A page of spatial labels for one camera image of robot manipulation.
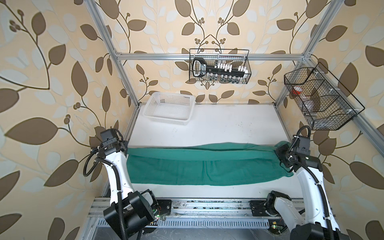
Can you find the green trousers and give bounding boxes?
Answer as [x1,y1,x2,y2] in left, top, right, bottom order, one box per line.
[127,141,293,186]

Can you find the white plastic mesh basket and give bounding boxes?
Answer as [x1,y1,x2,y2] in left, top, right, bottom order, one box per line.
[143,92,196,126]

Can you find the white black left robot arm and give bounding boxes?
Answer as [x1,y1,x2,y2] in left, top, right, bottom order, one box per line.
[83,138,159,240]

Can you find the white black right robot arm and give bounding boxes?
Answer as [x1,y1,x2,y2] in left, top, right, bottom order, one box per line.
[264,134,350,240]

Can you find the red capped bottle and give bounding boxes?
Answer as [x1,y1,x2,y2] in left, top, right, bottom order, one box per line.
[292,86,303,97]

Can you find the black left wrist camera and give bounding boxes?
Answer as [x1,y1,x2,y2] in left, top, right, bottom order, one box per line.
[100,129,119,143]

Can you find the black wire basket right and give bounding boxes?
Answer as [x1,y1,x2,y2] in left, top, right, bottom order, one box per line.
[284,62,365,131]

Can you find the black wire basket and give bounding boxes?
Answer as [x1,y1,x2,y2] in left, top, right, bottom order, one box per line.
[284,62,365,131]
[189,48,252,85]

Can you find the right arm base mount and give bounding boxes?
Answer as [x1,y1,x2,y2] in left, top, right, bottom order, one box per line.
[250,200,288,235]

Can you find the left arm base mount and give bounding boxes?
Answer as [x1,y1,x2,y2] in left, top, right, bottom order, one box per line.
[127,199,172,233]

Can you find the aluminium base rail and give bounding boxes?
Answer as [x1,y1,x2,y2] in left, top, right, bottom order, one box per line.
[86,196,334,230]

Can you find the black handled tool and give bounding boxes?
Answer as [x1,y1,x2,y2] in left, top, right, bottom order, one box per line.
[191,57,251,78]

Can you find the black wire basket centre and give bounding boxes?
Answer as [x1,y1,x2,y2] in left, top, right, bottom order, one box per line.
[189,48,252,85]

